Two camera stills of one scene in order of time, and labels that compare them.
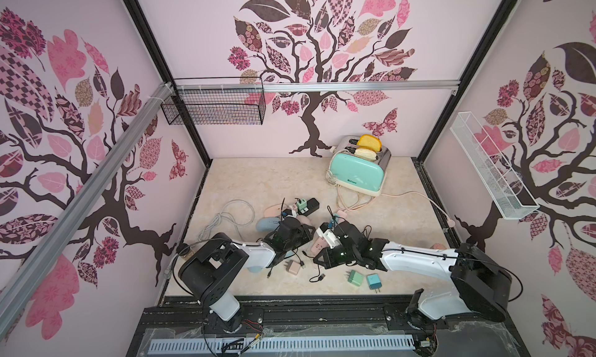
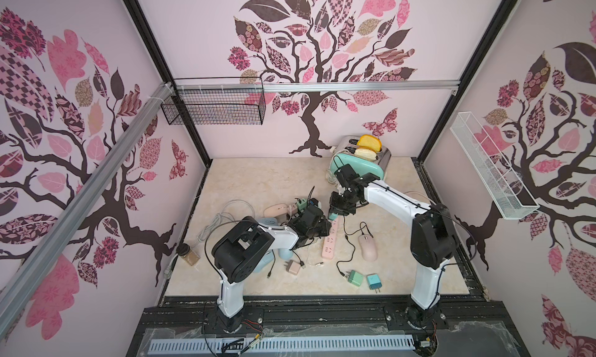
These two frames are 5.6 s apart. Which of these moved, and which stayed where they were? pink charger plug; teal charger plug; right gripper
Moved: right gripper
Stayed: pink charger plug; teal charger plug
